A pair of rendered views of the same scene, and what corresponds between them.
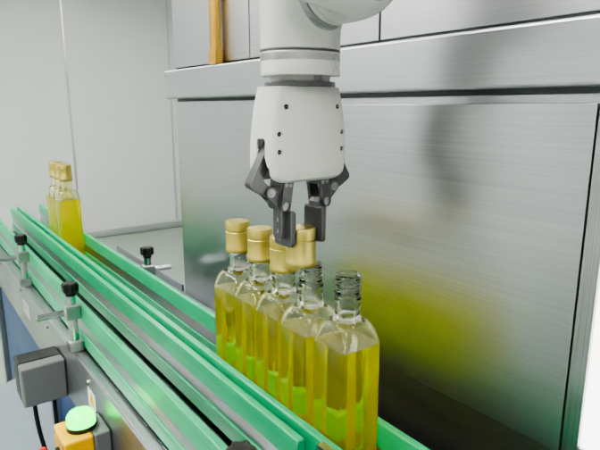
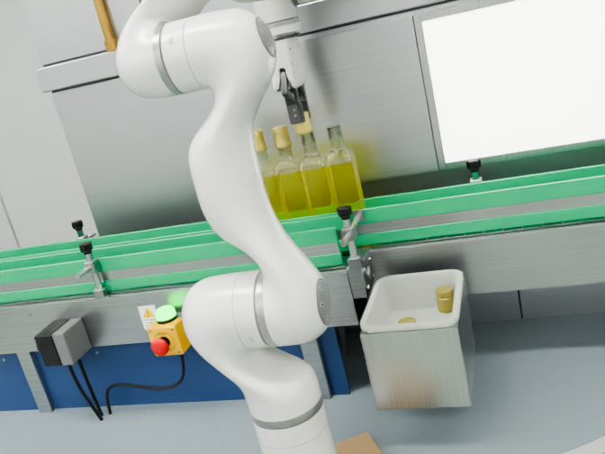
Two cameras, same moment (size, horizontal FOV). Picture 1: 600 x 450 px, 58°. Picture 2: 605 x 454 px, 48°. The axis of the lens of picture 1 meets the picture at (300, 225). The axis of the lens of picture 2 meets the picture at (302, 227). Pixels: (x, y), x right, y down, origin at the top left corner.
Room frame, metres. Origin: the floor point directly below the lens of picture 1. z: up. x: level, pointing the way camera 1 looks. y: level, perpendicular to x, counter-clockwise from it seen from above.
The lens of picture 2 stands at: (-0.55, 0.83, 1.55)
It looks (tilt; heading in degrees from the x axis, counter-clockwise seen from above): 17 degrees down; 326
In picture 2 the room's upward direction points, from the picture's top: 14 degrees counter-clockwise
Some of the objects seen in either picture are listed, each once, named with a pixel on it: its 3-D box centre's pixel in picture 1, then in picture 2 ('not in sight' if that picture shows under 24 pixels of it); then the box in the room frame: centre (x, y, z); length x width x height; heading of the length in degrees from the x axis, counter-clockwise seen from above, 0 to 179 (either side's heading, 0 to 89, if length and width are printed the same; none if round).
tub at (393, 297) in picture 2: not in sight; (417, 317); (0.31, 0.05, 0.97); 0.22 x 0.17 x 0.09; 127
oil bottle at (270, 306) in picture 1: (284, 366); (297, 204); (0.65, 0.02, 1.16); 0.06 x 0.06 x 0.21; 36
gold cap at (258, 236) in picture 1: (260, 243); (257, 140); (0.69, 0.05, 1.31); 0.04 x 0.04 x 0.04
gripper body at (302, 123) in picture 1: (300, 127); (287, 59); (0.59, 0.00, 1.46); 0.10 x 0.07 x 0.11; 127
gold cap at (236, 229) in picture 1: (237, 235); not in sight; (0.74, 0.09, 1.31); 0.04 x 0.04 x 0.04
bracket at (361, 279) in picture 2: not in sight; (362, 273); (0.47, 0.02, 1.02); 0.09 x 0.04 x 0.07; 127
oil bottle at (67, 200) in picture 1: (69, 214); not in sight; (1.49, 0.65, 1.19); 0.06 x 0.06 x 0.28; 37
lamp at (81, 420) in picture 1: (80, 418); (165, 313); (0.76, 0.34, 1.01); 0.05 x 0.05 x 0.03
